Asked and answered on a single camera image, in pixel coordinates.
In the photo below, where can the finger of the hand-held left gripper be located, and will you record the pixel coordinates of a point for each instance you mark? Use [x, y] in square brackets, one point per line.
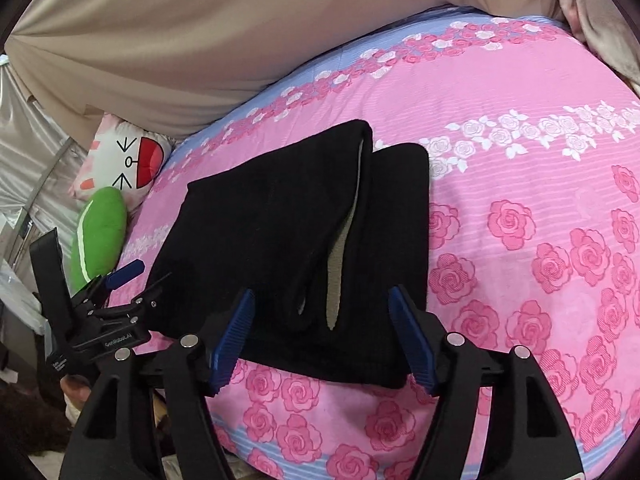
[150, 296]
[125, 271]

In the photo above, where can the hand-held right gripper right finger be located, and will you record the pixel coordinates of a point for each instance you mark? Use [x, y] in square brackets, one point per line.
[412, 340]

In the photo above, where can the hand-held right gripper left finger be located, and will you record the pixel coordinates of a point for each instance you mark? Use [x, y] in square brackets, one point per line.
[232, 340]

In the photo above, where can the black pants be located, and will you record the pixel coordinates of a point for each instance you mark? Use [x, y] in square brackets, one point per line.
[260, 220]

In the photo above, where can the person's left hand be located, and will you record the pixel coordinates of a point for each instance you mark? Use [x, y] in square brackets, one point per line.
[75, 387]

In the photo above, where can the green plush toy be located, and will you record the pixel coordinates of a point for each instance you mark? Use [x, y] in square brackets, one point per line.
[100, 230]

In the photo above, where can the white cartoon face pillow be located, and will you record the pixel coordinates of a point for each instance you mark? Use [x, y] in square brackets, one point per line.
[115, 160]

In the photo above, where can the dark brown fuzzy cloth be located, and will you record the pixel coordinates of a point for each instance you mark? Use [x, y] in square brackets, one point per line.
[30, 430]

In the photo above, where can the silver grey curtain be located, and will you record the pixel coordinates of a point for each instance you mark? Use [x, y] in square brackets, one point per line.
[30, 135]

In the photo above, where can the pink rose bedsheet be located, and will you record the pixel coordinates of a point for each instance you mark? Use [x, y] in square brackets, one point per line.
[500, 185]

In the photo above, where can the beige cloth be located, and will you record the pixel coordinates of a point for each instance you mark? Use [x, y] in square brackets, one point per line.
[225, 35]

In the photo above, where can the pale floral blanket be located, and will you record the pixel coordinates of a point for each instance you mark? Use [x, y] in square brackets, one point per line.
[600, 25]

